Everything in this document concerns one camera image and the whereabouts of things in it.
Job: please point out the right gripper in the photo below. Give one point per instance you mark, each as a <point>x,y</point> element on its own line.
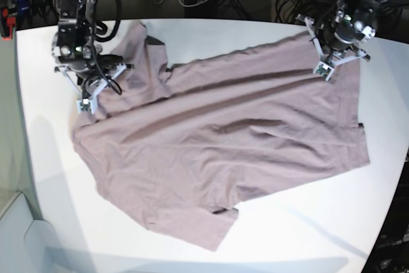
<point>75,50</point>

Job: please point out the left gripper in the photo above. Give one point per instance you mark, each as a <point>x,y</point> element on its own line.
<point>337,32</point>

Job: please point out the mauve t-shirt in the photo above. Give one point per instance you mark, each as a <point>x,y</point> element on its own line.
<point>184,144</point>

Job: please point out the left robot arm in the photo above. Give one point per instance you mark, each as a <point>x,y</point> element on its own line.
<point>364,10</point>

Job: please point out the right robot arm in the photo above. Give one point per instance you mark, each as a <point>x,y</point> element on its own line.
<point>81,14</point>

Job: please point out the red and black clamp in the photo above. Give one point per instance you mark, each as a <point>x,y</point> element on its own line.
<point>8,22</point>

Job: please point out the grey side table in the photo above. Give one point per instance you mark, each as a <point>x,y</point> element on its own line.
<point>26,243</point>

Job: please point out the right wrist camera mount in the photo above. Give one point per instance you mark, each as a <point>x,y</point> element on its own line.
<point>93,83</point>

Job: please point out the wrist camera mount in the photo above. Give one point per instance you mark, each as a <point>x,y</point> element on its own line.
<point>332,52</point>
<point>93,83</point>

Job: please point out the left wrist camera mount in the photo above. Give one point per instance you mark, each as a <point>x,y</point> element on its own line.
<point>332,52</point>

